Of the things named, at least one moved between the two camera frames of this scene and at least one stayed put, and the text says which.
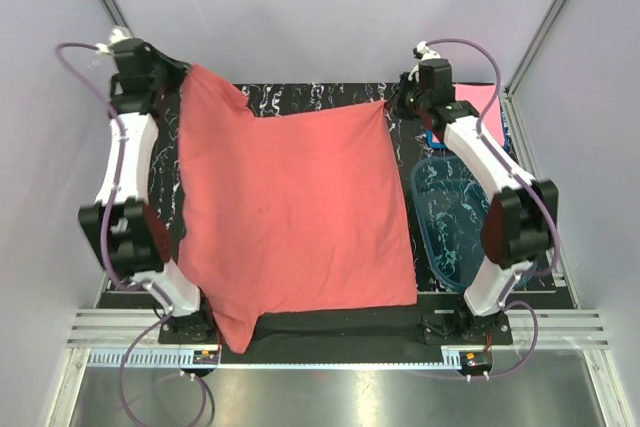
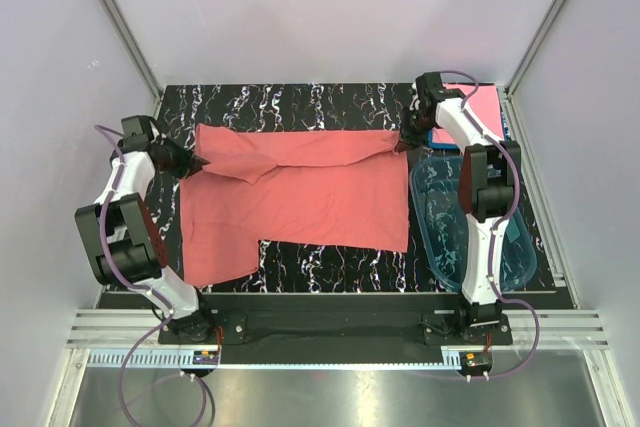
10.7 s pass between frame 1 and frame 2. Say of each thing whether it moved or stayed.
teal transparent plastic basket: stayed
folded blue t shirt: stayed
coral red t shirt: moved
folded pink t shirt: stayed
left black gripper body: moved
